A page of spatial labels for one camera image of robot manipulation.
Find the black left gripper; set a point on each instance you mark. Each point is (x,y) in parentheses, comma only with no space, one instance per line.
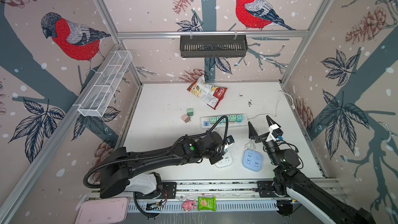
(217,158)

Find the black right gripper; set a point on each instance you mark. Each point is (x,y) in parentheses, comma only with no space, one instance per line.
(263,139)

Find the white square power socket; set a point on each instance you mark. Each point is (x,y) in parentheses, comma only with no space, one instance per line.
(226,160)

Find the white multicolour power strip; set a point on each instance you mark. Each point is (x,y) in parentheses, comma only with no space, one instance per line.
(206,125)

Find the light green plug adapter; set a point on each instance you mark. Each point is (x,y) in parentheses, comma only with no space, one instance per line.
(233,118)

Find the green plug adapter front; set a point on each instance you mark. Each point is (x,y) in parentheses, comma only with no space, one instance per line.
(212,120)

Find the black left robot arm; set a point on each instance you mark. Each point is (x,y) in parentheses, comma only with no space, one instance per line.
(122,169)

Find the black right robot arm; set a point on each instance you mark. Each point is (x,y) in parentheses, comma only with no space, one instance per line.
(289,180)

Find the pink plug adapter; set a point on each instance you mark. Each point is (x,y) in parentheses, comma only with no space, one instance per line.
(186,118)

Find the blue square power socket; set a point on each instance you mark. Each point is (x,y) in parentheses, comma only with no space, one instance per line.
(252,160)

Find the green snack packet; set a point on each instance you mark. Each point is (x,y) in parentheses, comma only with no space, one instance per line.
(207,204)

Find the pink toy pig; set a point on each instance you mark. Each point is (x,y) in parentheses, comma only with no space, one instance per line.
(189,205)

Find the red white chips bag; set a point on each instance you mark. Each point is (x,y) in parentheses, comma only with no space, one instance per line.
(209,94)

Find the pink tray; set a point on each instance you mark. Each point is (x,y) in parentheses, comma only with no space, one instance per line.
(108,211)

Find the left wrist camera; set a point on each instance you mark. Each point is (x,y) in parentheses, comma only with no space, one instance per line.
(229,141)

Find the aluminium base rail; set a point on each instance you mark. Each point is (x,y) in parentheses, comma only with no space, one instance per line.
(231,195)

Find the black hanging wire basket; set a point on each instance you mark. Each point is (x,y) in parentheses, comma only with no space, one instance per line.
(213,46)

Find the white wire mesh shelf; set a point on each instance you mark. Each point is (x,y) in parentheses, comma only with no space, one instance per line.
(100,95)

